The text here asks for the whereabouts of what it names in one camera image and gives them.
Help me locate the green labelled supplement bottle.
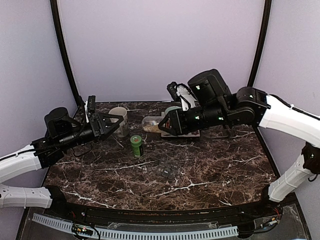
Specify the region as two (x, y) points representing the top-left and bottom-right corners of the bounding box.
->
(130, 135), (144, 158)

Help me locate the black frame post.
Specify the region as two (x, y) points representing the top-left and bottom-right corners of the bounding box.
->
(247, 0), (272, 87)
(49, 0), (80, 107)

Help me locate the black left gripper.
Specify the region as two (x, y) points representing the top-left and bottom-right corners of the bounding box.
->
(58, 112), (124, 151)

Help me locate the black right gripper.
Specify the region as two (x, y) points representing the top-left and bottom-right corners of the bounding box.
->
(159, 102), (231, 135)

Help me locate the square floral ceramic plate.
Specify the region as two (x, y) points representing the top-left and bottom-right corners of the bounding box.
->
(160, 128), (201, 139)

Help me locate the black left frame post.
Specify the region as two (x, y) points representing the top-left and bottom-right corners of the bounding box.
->
(49, 0), (80, 107)

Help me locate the light green ceramic bowl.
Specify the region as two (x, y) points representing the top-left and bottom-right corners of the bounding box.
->
(164, 106), (181, 118)

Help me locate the white floral ceramic mug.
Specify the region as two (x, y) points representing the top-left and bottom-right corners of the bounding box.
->
(108, 107), (129, 138)

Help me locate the black right frame post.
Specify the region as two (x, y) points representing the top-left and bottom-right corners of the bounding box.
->
(247, 0), (272, 87)

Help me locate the white slotted cable duct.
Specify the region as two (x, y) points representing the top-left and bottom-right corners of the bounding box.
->
(32, 213), (239, 240)

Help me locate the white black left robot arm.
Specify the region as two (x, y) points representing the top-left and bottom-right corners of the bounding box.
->
(0, 107), (124, 218)

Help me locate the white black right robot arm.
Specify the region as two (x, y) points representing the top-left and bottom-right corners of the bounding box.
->
(158, 69), (320, 217)

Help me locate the clear pill bottle green label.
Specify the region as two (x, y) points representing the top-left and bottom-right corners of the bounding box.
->
(141, 116), (163, 134)

